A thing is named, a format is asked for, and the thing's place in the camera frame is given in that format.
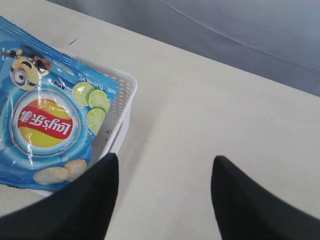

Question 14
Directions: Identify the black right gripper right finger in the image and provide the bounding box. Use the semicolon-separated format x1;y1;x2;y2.
210;155;320;240

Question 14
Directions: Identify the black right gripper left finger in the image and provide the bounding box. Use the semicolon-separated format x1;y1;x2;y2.
0;153;119;240

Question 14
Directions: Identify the grey backdrop curtain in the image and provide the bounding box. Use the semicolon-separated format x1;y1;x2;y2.
57;0;320;96

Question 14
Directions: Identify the blue Lay's chips bag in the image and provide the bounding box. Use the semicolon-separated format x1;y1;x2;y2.
0;18;120;191

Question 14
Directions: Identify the white perforated plastic basket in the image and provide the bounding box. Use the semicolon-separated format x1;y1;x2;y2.
24;44;138;198

